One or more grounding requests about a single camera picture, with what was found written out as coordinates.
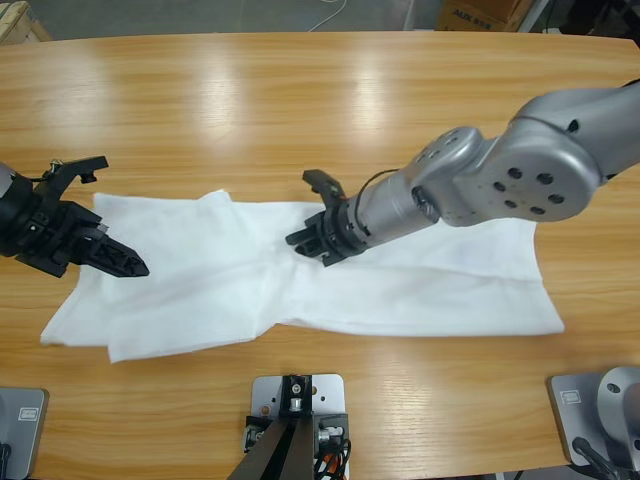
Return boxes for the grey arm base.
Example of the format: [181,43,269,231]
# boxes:
[548,366,640,471]
[0,387,50,480]

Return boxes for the white mounting block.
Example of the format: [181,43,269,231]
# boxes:
[249,372,354,480]

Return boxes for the brown cardboard box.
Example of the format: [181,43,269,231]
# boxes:
[434,0,536,32]

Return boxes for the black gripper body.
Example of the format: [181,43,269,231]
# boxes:
[0,173,111,279]
[319,198,375,269]

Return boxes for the black corner bracket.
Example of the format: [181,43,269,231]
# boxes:
[243,413,274,454]
[314,413,351,457]

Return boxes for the bystander in dark clothes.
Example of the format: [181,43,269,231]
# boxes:
[542,0,640,40]

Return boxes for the white metal frame bar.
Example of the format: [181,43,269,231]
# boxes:
[517,0,554,32]

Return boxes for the white Unitree t-shirt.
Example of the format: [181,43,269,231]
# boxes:
[39,188,566,365]

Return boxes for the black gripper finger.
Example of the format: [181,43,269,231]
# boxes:
[82,236,151,280]
[284,210,327,247]
[293,238,332,260]

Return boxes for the white floor cable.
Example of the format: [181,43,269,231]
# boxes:
[308,0,351,32]

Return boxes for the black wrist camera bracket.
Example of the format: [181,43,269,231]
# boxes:
[42,155,110,200]
[302,169,350,210]

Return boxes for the orange and black cables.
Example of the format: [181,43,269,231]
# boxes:
[313,439,354,480]

